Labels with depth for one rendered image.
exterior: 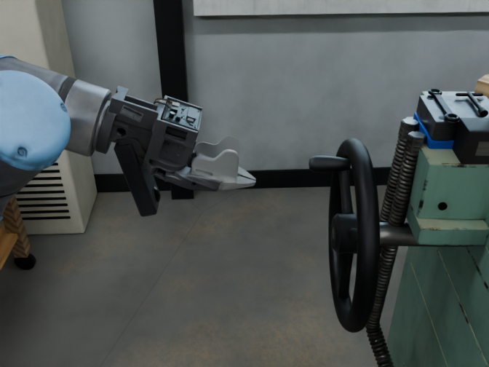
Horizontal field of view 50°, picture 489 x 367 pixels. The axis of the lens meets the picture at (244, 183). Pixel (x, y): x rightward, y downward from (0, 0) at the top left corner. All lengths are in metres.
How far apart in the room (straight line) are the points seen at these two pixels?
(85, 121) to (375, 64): 1.63
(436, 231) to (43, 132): 0.52
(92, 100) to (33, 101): 0.17
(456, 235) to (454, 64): 1.54
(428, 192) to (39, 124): 0.49
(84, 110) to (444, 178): 0.47
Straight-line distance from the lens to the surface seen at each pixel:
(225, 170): 0.69
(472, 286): 0.85
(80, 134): 0.67
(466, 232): 0.78
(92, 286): 1.94
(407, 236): 0.82
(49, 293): 1.96
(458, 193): 0.76
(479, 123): 0.74
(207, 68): 2.08
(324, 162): 0.75
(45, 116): 0.51
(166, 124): 0.65
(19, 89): 0.51
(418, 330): 1.11
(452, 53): 2.25
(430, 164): 0.73
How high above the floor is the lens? 1.32
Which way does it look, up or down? 34 degrees down
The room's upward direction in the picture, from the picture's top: straight up
